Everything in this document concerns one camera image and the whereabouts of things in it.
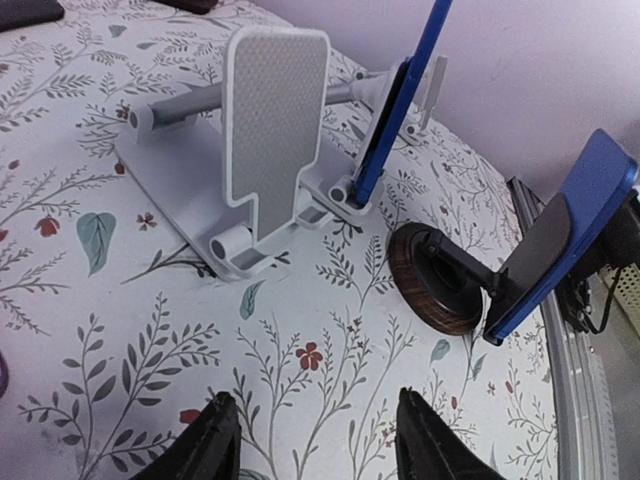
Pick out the pink smartphone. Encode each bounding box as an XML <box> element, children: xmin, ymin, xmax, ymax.
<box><xmin>0</xmin><ymin>354</ymin><xmax>9</xmax><ymax>398</ymax></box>

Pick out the black folding stand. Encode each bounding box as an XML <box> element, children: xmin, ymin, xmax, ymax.
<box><xmin>387</xmin><ymin>222</ymin><xmax>507</xmax><ymax>336</ymax></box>

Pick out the black phone at back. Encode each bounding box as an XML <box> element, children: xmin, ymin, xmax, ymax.
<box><xmin>0</xmin><ymin>0</ymin><xmax>65</xmax><ymax>32</ymax></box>

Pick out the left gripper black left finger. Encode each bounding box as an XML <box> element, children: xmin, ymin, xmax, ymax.
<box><xmin>134</xmin><ymin>392</ymin><xmax>241</xmax><ymax>480</ymax></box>

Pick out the blue-edged phone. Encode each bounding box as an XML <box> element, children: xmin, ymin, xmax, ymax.
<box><xmin>353</xmin><ymin>1</ymin><xmax>452</xmax><ymax>207</ymax></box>
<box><xmin>483</xmin><ymin>129</ymin><xmax>638</xmax><ymax>346</ymax></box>

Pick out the aluminium front rail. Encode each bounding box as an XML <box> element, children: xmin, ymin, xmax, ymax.
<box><xmin>539</xmin><ymin>267</ymin><xmax>639</xmax><ymax>479</ymax></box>

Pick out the floral patterned table mat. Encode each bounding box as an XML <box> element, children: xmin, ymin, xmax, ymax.
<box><xmin>1</xmin><ymin>1</ymin><xmax>559</xmax><ymax>479</ymax></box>

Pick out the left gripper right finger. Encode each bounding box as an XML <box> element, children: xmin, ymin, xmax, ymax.
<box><xmin>396</xmin><ymin>387</ymin><xmax>503</xmax><ymax>480</ymax></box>

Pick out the silver folding phone stand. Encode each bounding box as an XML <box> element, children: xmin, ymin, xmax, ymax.
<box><xmin>115</xmin><ymin>26</ymin><xmax>373</xmax><ymax>281</ymax></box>

